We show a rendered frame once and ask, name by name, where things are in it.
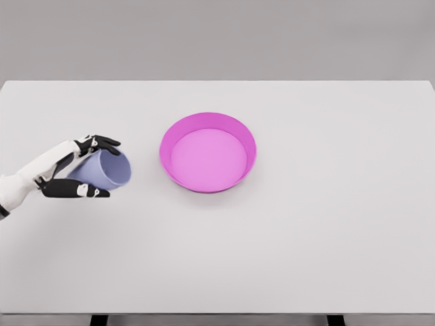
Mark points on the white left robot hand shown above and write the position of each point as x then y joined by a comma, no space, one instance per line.
40,163

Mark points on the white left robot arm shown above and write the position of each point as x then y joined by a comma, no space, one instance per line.
10,193

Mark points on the pink round plate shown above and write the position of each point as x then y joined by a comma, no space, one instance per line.
208,154

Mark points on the lavender blue cup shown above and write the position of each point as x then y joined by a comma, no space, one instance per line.
112,171

